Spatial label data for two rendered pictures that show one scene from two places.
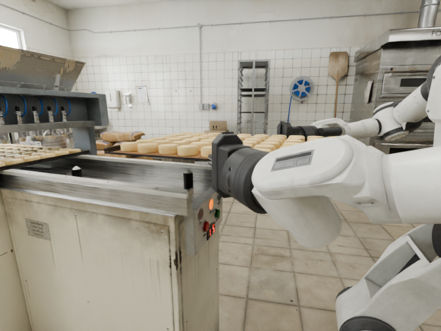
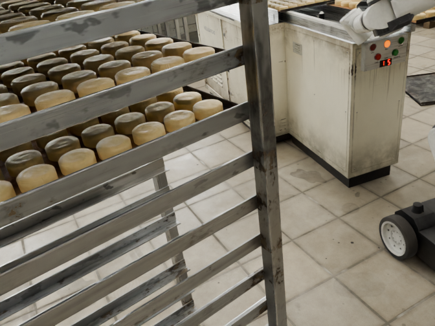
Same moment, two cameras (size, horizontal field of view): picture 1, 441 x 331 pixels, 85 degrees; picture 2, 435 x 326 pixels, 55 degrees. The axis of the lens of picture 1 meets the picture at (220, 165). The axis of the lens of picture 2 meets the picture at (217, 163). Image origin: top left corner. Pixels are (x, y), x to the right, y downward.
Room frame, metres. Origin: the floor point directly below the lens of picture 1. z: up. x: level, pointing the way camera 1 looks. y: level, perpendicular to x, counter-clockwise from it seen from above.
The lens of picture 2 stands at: (-1.14, -1.07, 1.41)
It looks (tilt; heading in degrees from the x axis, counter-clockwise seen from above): 29 degrees down; 55
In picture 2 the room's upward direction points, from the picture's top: 8 degrees counter-clockwise
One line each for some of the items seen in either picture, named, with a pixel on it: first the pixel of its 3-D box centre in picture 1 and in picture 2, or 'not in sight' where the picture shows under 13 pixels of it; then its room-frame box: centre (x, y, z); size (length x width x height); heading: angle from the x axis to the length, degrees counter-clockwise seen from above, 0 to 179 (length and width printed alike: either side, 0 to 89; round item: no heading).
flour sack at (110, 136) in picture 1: (122, 136); not in sight; (4.47, 1.81, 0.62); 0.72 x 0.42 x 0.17; 85
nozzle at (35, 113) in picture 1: (39, 117); not in sight; (1.00, 0.74, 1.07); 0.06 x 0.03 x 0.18; 70
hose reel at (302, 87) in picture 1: (299, 109); not in sight; (4.37, -1.39, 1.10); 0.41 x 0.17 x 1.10; 79
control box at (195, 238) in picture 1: (206, 215); (384, 52); (0.72, 0.05, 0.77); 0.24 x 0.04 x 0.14; 160
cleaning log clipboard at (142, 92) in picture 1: (142, 95); not in sight; (5.01, 1.55, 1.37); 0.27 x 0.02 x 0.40; 79
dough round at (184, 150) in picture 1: (188, 150); not in sight; (0.57, 0.08, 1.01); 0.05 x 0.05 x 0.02
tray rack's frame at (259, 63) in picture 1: (252, 119); not in sight; (4.17, -0.54, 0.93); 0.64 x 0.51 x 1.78; 172
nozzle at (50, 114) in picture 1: (53, 117); not in sight; (1.06, 0.72, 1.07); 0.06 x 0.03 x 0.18; 70
